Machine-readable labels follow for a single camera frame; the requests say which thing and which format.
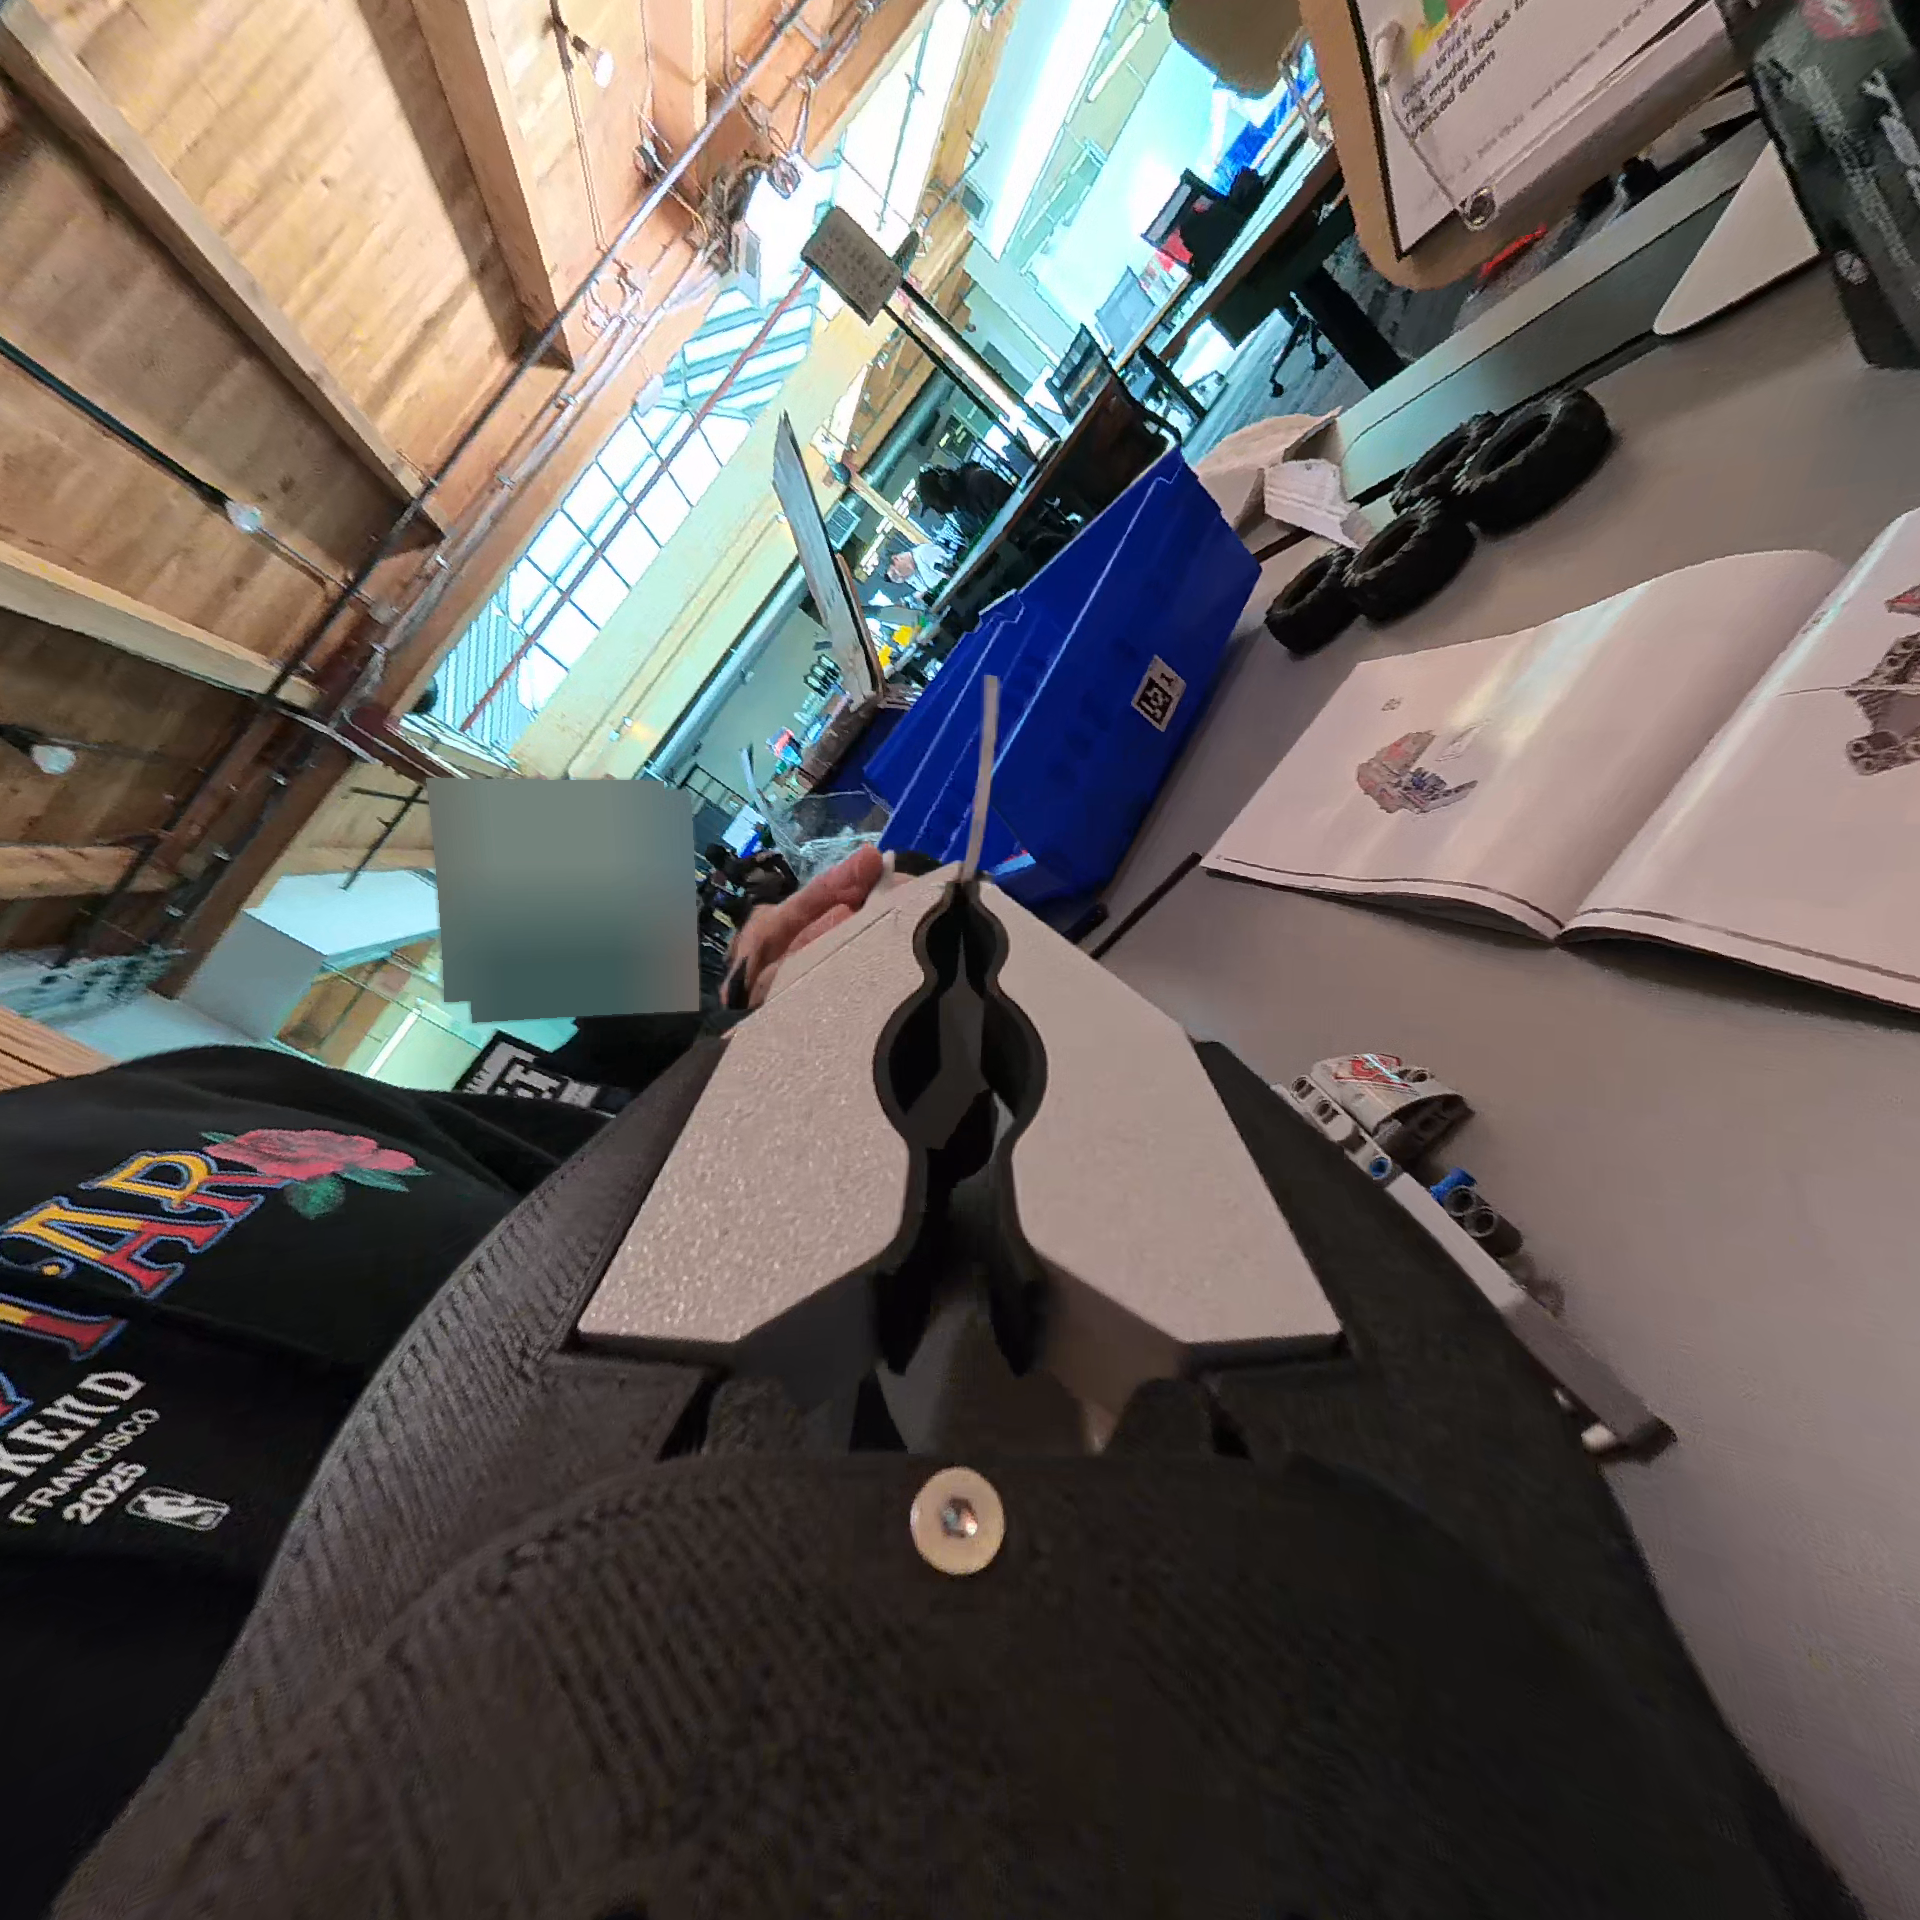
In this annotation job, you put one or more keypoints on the leaning display board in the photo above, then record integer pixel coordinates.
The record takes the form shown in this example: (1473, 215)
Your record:
(825, 556)

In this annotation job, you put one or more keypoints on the grey toy panel assembly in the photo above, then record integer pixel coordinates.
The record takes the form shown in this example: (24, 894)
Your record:
(1387, 1102)

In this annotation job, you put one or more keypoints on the grey desk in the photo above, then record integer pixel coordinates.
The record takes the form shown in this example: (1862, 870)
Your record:
(1725, 1276)

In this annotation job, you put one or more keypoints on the hanging grey sign panel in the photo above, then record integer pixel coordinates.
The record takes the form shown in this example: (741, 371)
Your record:
(858, 264)

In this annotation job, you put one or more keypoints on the blue plastic bin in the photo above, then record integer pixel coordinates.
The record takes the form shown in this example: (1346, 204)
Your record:
(1080, 704)

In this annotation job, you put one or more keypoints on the black toy tire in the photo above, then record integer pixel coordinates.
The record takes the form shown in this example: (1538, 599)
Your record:
(1407, 562)
(1443, 463)
(1315, 599)
(1538, 457)

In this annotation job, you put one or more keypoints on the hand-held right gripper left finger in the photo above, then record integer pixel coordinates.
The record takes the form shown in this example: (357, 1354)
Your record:
(751, 1200)

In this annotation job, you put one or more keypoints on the white sticker sheet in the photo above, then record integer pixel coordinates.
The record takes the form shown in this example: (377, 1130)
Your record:
(979, 810)

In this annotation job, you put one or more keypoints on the black toy set box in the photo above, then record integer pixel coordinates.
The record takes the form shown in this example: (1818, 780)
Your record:
(1862, 182)

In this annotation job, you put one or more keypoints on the open instruction booklet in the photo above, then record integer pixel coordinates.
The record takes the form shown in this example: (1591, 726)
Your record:
(1576, 751)

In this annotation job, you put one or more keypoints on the white brick-print poster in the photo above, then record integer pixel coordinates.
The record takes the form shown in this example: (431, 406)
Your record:
(1546, 135)

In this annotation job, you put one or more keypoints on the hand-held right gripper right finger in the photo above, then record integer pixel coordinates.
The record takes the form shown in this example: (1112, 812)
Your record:
(1171, 1200)

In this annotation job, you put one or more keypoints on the person in black sweatshirt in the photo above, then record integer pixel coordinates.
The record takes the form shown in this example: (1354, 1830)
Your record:
(224, 1348)

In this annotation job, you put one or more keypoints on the white paper packet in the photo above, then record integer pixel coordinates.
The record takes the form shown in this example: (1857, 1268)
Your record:
(1312, 503)

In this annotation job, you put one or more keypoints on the person's left hand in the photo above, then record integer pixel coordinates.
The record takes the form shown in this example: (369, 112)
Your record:
(819, 914)

